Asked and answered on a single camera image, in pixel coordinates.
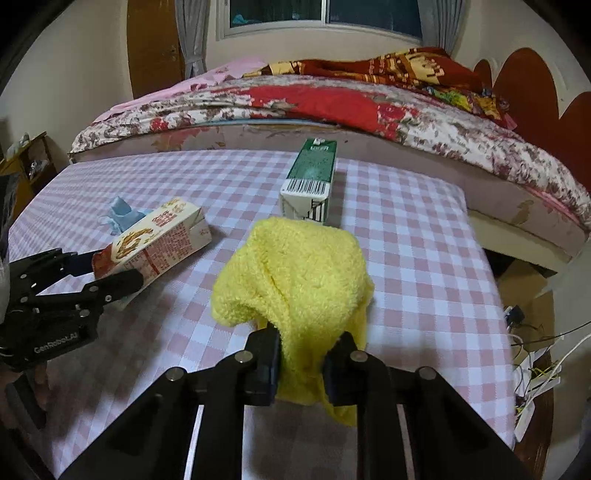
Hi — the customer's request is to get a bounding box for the red white headboard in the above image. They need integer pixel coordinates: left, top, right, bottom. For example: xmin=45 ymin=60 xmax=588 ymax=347
xmin=474 ymin=48 xmax=591 ymax=188

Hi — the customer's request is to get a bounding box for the light blue tissue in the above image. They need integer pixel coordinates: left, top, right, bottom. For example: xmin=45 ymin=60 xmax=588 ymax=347
xmin=98 ymin=196 xmax=150 ymax=236

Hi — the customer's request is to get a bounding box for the wooden door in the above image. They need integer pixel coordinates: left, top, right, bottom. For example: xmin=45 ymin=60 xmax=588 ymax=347
xmin=126 ymin=0 xmax=184 ymax=99

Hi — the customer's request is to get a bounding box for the grey window curtain middle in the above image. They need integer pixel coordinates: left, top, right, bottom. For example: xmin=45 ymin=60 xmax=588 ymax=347
xmin=417 ymin=0 xmax=468 ymax=54

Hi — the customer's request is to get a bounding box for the yellow fuzzy cloth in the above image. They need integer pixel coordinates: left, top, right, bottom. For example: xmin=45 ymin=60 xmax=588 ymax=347
xmin=211 ymin=217 xmax=374 ymax=427

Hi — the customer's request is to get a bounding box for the wooden side table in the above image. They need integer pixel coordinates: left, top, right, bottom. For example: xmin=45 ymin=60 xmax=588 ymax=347
xmin=1 ymin=131 xmax=57 ymax=218

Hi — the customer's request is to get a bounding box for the green milk carton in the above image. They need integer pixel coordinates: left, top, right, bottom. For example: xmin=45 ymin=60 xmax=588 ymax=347
xmin=280 ymin=138 xmax=338 ymax=224

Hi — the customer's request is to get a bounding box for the white wifi router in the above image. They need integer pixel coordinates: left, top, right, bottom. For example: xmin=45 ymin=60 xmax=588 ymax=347
xmin=513 ymin=346 xmax=562 ymax=443

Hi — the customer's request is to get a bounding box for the cardboard box on floor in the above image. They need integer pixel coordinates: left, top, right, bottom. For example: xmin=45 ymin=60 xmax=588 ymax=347
xmin=497 ymin=260 xmax=555 ymax=349

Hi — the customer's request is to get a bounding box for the bedroom window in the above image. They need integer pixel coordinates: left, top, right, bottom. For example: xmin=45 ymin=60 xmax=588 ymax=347
xmin=215 ymin=0 xmax=423 ymax=42

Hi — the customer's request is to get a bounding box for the pink checkered mattress cover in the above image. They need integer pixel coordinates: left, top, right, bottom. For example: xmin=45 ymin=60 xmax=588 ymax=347
xmin=9 ymin=150 xmax=515 ymax=474

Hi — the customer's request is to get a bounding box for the red patterned blanket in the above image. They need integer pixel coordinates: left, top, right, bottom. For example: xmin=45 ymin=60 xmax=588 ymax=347
xmin=245 ymin=47 xmax=516 ymax=130

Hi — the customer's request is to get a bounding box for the red nut milk carton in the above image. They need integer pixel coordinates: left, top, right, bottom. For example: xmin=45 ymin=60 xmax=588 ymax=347
xmin=92 ymin=198 xmax=212 ymax=288

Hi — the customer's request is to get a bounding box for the grey curtain left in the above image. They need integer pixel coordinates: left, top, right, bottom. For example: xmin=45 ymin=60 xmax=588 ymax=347
xmin=174 ymin=0 xmax=209 ymax=79

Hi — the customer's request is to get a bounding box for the floral bed mattress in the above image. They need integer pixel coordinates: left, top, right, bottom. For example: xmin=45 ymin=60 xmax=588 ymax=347
xmin=70 ymin=76 xmax=590 ymax=256

